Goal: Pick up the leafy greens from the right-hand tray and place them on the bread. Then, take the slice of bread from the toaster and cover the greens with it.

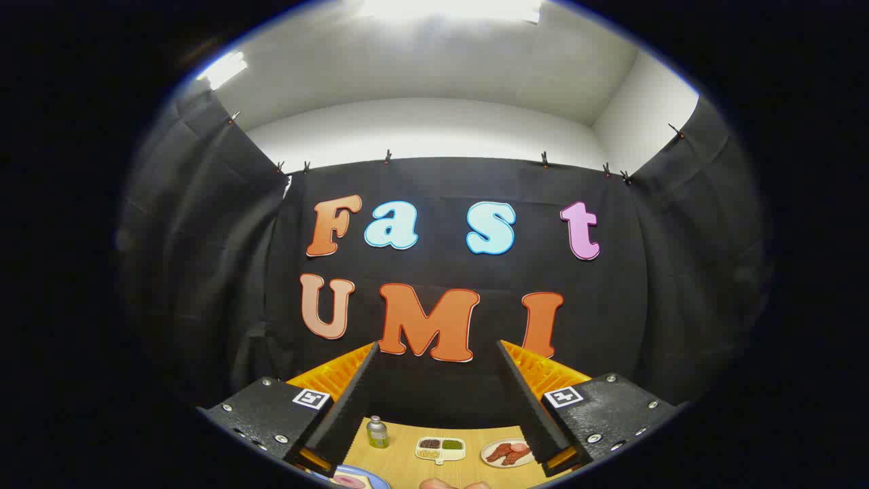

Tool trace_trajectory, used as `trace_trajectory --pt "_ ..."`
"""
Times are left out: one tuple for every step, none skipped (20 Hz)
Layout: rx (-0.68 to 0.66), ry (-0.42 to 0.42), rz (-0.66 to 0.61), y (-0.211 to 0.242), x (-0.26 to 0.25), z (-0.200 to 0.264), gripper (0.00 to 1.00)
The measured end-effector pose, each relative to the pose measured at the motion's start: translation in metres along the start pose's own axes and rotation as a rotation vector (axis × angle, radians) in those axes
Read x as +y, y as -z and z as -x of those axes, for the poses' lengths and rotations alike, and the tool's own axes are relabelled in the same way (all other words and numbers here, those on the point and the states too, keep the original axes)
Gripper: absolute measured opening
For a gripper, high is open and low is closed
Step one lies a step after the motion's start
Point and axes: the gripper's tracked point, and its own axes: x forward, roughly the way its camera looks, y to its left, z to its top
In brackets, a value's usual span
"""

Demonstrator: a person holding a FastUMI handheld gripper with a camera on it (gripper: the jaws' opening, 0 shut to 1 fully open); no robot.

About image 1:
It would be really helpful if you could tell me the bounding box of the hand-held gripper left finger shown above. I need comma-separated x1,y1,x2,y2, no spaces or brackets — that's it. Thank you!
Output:
197,342,381,476

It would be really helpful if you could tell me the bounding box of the ceiling light panel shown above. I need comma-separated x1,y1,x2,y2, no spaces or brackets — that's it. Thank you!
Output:
356,0,544,24
197,51,248,91

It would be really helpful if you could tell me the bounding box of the blue round plate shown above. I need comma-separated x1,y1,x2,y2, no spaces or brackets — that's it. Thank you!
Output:
309,465,391,489

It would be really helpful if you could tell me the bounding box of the white oval plate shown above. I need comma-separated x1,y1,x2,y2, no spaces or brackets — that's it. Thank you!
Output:
481,438,535,469

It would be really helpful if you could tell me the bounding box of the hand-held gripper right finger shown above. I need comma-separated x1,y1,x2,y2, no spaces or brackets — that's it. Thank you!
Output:
498,340,681,477

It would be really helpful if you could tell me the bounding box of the white divided dish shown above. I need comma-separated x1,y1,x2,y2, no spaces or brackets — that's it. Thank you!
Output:
415,437,466,465

